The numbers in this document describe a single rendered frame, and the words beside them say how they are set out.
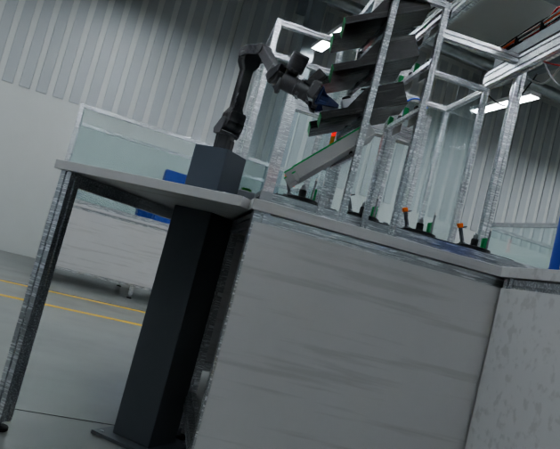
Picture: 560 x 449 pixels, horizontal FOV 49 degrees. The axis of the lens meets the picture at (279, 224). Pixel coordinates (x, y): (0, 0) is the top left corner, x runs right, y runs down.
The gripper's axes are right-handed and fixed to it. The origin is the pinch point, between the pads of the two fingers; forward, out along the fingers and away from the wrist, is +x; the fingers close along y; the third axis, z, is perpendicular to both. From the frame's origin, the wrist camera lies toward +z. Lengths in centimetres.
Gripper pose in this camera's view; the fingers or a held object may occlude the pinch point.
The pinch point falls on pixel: (328, 103)
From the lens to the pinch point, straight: 205.6
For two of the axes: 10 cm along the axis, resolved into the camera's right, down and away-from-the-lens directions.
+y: 0.8, 0.7, 9.9
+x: 8.8, 4.7, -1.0
